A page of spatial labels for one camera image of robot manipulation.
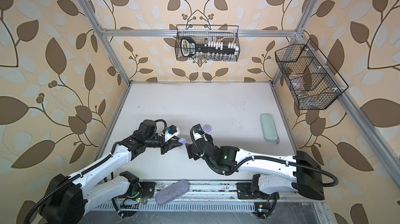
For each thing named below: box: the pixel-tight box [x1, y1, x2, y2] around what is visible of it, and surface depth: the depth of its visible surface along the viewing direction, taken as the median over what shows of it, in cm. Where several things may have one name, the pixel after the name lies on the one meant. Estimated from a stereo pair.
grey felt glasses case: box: [155, 179, 191, 206], surface depth 72 cm
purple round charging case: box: [178, 137, 188, 145], surface depth 78 cm
